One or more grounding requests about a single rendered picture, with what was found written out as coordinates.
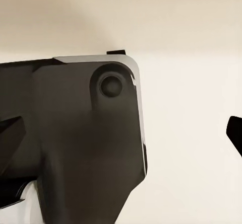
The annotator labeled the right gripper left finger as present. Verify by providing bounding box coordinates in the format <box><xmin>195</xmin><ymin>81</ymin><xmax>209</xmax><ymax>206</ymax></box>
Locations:
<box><xmin>0</xmin><ymin>116</ymin><xmax>26</xmax><ymax>177</ymax></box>

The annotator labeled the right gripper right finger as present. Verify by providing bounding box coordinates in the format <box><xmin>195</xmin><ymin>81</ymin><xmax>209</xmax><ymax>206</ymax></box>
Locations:
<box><xmin>226</xmin><ymin>116</ymin><xmax>242</xmax><ymax>156</ymax></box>

